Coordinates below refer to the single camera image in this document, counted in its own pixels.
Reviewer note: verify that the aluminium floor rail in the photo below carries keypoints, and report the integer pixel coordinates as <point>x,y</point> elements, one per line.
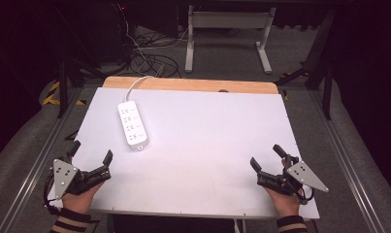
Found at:
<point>38,161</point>
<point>342,158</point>

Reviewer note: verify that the white power strip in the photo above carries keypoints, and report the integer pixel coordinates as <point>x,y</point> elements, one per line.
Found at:
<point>133,124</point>

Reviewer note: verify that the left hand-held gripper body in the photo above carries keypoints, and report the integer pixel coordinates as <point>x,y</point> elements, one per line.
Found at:
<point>65,176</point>

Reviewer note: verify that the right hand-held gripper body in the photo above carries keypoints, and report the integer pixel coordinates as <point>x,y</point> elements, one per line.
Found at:
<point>299,176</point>

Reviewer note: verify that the person's right hand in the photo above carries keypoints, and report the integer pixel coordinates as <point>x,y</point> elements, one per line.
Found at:
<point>284,202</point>

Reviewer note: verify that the white metal desk frame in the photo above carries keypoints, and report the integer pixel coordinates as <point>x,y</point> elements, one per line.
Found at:
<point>228,21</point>

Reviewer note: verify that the person's left hand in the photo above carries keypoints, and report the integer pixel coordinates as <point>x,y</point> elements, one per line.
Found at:
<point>81,200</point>

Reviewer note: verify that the black metal stand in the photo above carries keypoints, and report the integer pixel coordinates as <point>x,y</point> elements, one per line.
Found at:
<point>319,64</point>
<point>63,87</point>

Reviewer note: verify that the yellow black hazard tape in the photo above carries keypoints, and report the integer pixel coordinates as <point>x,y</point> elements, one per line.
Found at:
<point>54,97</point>

